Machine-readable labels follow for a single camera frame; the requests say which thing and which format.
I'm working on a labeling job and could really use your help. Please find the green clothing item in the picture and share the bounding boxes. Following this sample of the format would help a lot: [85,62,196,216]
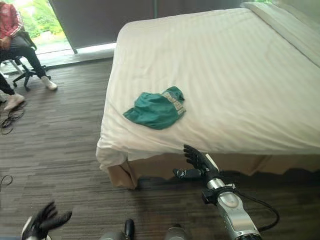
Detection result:
[122,85,188,131]

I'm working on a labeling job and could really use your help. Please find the black cable on floor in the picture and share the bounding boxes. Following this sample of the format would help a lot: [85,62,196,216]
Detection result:
[0,100,27,136]

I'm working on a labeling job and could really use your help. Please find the black office chair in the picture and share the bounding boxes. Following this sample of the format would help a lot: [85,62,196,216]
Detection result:
[0,30,52,92]

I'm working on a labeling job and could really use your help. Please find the person's leg with white shoe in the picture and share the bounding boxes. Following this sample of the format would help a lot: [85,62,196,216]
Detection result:
[0,72,26,112]

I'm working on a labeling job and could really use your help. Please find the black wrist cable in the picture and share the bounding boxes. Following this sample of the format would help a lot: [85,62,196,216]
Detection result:
[219,185,280,232]

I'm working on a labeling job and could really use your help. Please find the bed with white sheet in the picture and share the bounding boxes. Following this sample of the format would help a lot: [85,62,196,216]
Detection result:
[95,1,320,190]

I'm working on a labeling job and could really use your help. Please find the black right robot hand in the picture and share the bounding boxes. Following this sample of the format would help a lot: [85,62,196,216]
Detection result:
[173,144,220,180]

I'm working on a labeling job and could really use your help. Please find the white pillow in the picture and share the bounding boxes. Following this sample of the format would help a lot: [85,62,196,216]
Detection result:
[240,1,320,66]

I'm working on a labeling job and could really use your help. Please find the person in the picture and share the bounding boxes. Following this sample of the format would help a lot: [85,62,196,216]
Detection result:
[0,0,59,91]

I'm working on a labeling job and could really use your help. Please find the tan bed skirt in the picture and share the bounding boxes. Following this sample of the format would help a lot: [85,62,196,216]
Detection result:
[106,154,320,190]

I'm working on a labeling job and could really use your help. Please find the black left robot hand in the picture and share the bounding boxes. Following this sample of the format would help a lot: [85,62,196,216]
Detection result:
[20,201,73,240]

